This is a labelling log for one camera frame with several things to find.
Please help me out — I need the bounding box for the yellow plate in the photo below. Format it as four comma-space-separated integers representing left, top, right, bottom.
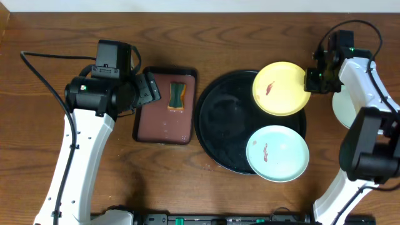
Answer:
252, 61, 311, 116

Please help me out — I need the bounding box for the black rectangular water tray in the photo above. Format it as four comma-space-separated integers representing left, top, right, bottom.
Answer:
132, 66, 198, 145

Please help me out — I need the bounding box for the round black tray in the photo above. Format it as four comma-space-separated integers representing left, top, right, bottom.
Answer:
194, 70, 307, 175

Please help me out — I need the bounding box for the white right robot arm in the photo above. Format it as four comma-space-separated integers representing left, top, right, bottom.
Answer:
304, 46, 399, 224

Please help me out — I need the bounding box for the light green plate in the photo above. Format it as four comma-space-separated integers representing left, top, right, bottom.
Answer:
246, 125, 309, 183
332, 85, 356, 129

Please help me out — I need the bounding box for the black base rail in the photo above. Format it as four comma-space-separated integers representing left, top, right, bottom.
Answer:
90, 207, 378, 225

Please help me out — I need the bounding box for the green and yellow sponge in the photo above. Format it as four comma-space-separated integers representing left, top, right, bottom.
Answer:
167, 82, 186, 111

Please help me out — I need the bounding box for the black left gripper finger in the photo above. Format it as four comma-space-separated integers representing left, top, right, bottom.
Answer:
145, 72, 161, 102
135, 73, 154, 107

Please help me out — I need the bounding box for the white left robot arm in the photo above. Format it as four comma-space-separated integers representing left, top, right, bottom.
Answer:
34, 72, 161, 224

